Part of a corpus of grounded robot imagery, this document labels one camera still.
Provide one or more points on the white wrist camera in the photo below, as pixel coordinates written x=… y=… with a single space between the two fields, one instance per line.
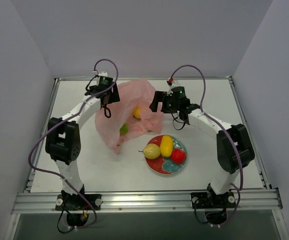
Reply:
x=172 y=84
x=98 y=74

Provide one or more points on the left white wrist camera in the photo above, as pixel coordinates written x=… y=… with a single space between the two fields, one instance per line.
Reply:
x=98 y=74

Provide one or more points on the red fake strawberry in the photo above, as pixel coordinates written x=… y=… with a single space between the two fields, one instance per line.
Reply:
x=178 y=156

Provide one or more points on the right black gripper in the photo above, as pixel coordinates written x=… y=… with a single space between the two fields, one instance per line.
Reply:
x=157 y=101

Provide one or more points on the pink plastic bag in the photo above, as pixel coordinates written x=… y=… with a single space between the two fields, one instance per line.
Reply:
x=133 y=93

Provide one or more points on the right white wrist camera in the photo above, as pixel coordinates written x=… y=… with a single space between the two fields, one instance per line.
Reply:
x=172 y=84

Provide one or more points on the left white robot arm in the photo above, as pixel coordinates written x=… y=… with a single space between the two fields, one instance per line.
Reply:
x=63 y=143

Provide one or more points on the orange fake peach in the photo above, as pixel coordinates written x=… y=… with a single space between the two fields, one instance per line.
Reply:
x=138 y=112

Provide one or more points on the red and teal plate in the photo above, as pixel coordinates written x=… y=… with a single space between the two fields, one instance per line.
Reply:
x=165 y=165

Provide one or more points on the yellow fake pear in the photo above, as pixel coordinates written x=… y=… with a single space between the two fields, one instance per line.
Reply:
x=151 y=151

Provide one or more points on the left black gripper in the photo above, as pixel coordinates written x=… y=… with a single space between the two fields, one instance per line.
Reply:
x=112 y=94

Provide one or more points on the yellow fake mango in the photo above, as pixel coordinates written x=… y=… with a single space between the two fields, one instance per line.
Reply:
x=166 y=146

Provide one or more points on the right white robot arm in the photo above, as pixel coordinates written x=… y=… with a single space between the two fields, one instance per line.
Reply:
x=233 y=145

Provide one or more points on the aluminium front rail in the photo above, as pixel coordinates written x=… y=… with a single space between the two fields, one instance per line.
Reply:
x=140 y=202

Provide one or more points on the green fake fruit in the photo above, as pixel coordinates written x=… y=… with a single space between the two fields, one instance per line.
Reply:
x=124 y=129

